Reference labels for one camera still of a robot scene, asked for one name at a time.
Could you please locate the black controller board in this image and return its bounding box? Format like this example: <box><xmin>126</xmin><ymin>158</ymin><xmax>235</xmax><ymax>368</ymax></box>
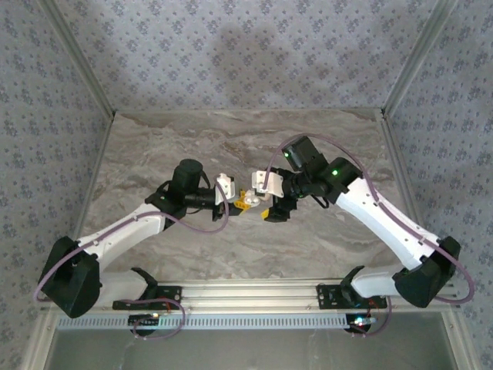
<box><xmin>344</xmin><ymin>314</ymin><xmax>377</xmax><ymax>335</ymax></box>
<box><xmin>128</xmin><ymin>314</ymin><xmax>162</xmax><ymax>335</ymax></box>

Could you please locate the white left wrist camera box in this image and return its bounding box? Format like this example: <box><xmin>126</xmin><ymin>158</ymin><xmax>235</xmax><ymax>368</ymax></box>
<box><xmin>213</xmin><ymin>173</ymin><xmax>237</xmax><ymax>206</ymax></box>

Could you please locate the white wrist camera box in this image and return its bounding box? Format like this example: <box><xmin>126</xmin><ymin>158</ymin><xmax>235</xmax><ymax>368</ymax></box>
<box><xmin>250</xmin><ymin>169</ymin><xmax>287</xmax><ymax>200</ymax></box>
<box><xmin>213</xmin><ymin>173</ymin><xmax>237</xmax><ymax>206</ymax></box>

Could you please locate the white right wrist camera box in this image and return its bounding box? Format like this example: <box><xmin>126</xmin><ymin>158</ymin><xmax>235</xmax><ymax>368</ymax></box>
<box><xmin>250</xmin><ymin>169</ymin><xmax>287</xmax><ymax>200</ymax></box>

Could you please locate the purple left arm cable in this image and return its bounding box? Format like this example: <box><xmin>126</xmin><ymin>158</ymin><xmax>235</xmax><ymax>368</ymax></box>
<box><xmin>34</xmin><ymin>180</ymin><xmax>233</xmax><ymax>341</ymax></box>

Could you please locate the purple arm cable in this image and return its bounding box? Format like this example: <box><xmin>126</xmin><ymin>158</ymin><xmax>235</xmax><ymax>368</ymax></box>
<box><xmin>34</xmin><ymin>180</ymin><xmax>233</xmax><ymax>341</ymax></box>
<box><xmin>263</xmin><ymin>133</ymin><xmax>475</xmax><ymax>339</ymax></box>

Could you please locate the aluminium mounting rail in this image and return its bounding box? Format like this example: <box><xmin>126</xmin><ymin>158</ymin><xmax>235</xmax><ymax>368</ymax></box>
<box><xmin>40</xmin><ymin>280</ymin><xmax>461</xmax><ymax>311</ymax></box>

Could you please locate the aluminium table side rail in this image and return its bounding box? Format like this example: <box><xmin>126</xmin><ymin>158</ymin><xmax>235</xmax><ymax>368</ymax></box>
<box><xmin>379</xmin><ymin>109</ymin><xmax>442</xmax><ymax>281</ymax></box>
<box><xmin>69</xmin><ymin>110</ymin><xmax>117</xmax><ymax>247</ymax></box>

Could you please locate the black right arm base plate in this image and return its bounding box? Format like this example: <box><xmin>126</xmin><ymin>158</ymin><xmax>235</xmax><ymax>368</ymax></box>
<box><xmin>315</xmin><ymin>283</ymin><xmax>388</xmax><ymax>311</ymax></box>

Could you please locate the grey slotted cable duct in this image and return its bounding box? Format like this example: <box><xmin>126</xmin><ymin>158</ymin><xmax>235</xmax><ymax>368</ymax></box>
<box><xmin>55</xmin><ymin>312</ymin><xmax>350</xmax><ymax>331</ymax></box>

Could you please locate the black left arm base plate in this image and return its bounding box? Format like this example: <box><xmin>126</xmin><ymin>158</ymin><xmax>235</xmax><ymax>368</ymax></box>
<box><xmin>112</xmin><ymin>285</ymin><xmax>183</xmax><ymax>311</ymax></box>

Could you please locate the aluminium frame post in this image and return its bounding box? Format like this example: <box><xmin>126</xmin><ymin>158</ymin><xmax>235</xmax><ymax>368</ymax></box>
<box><xmin>38</xmin><ymin>0</ymin><xmax>117</xmax><ymax>119</ymax></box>
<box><xmin>383</xmin><ymin>0</ymin><xmax>460</xmax><ymax>116</ymax></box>

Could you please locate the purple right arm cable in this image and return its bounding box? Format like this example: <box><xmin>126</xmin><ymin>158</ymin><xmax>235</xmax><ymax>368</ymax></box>
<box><xmin>263</xmin><ymin>133</ymin><xmax>475</xmax><ymax>339</ymax></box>

